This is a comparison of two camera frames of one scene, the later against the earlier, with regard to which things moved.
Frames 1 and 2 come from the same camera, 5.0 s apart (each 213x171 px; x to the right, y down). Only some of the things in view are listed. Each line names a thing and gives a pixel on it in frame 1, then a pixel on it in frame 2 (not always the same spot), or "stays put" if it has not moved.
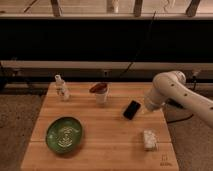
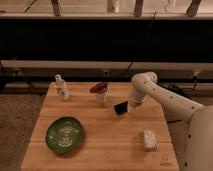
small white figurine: [61, 91] stays put
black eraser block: [131, 109] → [121, 108]
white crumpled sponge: [149, 140] stays put
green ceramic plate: [64, 135] stays put
